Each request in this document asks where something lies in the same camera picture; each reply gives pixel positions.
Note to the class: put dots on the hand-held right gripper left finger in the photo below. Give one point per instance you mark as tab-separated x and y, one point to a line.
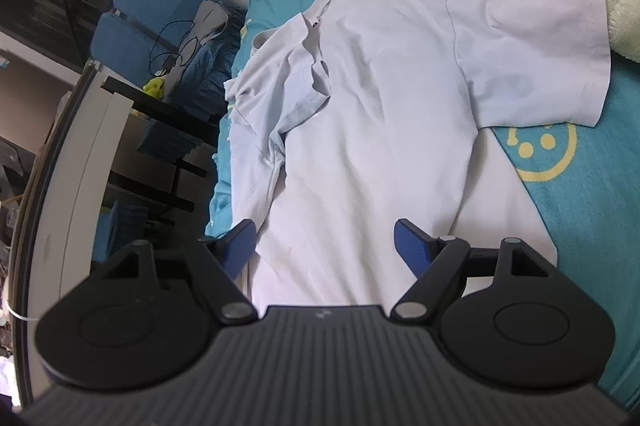
240	242

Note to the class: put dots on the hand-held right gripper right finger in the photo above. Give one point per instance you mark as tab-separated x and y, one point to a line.
411	245

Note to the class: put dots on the white t-shirt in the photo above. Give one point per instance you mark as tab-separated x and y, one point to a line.
380	116

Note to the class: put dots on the black shelf rack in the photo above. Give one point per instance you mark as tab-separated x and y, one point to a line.
160	131

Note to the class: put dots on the white board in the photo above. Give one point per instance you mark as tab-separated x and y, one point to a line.
80	206

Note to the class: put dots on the yellow plush toy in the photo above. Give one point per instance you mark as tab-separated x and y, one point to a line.
154	87

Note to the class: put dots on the teal patterned bed sheet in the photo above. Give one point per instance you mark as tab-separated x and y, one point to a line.
585	186

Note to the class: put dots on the grey cloth on chair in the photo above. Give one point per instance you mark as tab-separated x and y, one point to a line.
200	31

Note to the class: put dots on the blue padded chair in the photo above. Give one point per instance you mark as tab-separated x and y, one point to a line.
165	36

